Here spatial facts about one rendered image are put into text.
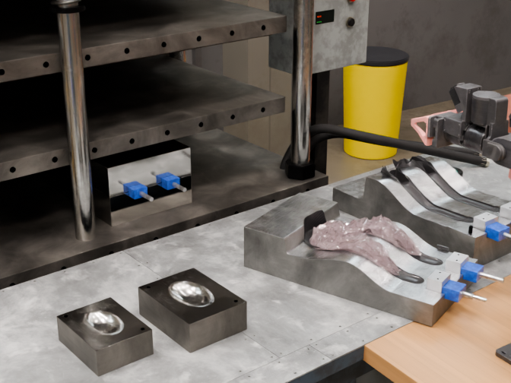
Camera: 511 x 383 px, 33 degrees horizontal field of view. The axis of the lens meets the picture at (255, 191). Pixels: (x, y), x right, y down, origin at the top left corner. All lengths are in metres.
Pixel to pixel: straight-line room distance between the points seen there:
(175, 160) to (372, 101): 2.67
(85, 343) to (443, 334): 0.76
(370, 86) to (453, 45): 1.43
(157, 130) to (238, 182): 0.40
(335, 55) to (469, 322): 1.20
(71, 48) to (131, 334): 0.76
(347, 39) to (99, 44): 0.94
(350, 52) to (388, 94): 2.11
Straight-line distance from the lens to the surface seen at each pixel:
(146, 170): 2.44
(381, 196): 2.35
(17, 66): 2.19
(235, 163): 2.87
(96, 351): 1.76
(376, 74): 4.98
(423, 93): 6.21
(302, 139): 2.70
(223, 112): 2.55
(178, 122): 2.47
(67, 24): 2.18
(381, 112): 5.06
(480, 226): 2.21
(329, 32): 2.85
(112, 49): 2.30
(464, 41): 6.39
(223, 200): 2.57
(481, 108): 1.85
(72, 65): 2.21
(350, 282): 2.01
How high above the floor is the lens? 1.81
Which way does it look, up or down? 23 degrees down
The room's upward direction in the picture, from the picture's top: straight up
